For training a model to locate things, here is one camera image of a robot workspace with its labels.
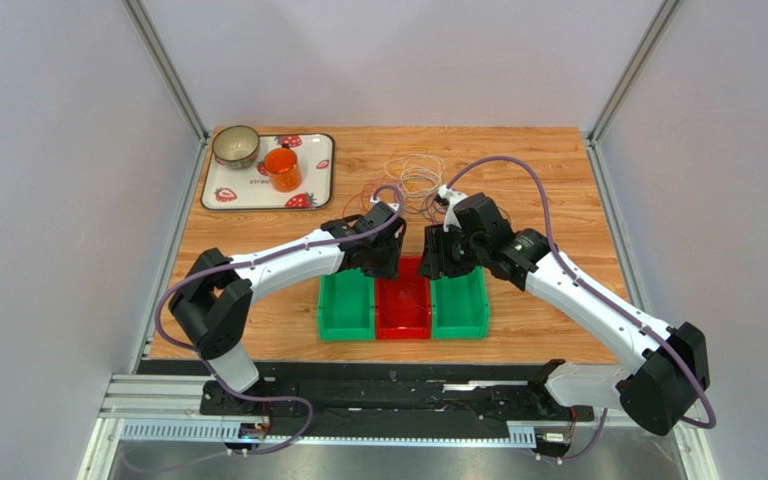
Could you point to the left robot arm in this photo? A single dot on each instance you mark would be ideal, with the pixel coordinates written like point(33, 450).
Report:
point(211, 304)

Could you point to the left green plastic bin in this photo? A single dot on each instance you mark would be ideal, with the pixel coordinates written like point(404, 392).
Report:
point(346, 307)

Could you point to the aluminium frame rail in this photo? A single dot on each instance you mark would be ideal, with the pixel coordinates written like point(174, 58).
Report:
point(150, 426)

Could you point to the red plastic bin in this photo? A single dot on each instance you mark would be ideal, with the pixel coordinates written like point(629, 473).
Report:
point(403, 305)

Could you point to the orange glass cup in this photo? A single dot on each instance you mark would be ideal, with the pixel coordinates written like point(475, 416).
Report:
point(283, 169)

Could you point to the green plastic bin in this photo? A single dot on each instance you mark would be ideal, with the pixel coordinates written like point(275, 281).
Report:
point(346, 307)
point(460, 307)

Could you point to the white strawberry tray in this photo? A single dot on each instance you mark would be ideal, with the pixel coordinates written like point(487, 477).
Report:
point(250, 189)

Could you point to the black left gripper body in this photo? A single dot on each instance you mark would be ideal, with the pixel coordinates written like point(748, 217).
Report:
point(385, 262)

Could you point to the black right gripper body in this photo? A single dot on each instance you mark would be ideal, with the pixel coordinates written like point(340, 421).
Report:
point(435, 252)

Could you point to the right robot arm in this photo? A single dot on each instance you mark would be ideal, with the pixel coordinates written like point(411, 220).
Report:
point(662, 369)

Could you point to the right green plastic bin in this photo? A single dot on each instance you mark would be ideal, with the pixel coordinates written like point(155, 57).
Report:
point(460, 307)

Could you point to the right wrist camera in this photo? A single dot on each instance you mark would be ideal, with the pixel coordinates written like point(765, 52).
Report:
point(449, 198)

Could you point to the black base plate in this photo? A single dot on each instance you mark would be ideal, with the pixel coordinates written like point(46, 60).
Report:
point(489, 391)

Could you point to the ceramic bowl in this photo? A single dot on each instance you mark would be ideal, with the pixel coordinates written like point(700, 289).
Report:
point(236, 147)

